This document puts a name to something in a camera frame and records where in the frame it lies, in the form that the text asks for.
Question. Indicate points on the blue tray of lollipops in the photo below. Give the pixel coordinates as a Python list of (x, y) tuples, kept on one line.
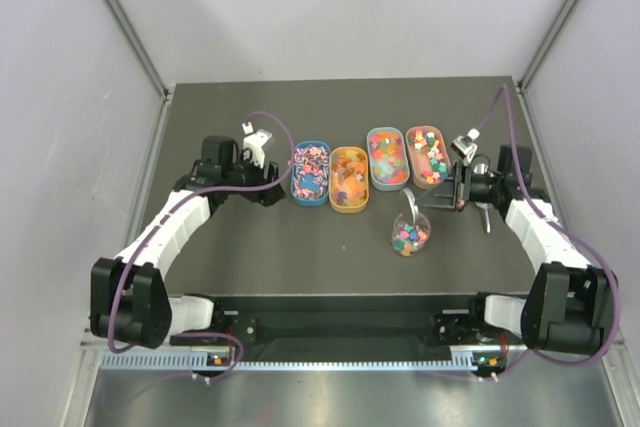
[(309, 183)]

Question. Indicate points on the light blue tray of gummies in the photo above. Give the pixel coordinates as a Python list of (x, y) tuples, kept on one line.
[(388, 160)]

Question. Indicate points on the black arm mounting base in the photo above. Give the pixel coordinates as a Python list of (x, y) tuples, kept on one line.
[(423, 327)]

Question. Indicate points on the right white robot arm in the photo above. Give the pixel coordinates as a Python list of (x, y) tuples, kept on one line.
[(570, 306)]

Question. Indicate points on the yellow tray of popsicle candies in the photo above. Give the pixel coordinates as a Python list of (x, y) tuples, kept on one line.
[(349, 180)]

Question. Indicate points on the clear plastic jar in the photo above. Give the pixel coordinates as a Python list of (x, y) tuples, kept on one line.
[(409, 237)]

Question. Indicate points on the pink tray of star candies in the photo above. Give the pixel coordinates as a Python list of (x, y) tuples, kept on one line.
[(428, 157)]

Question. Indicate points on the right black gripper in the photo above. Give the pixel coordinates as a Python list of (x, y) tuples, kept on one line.
[(445, 195)]

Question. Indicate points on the clear round jar lid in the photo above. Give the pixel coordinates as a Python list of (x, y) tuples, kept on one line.
[(408, 205)]

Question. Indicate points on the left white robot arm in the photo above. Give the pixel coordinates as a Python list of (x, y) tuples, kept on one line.
[(129, 303)]

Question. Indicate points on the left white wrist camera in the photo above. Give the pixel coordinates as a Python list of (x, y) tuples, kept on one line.
[(254, 144)]

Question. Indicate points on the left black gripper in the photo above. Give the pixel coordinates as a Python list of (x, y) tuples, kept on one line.
[(258, 183)]

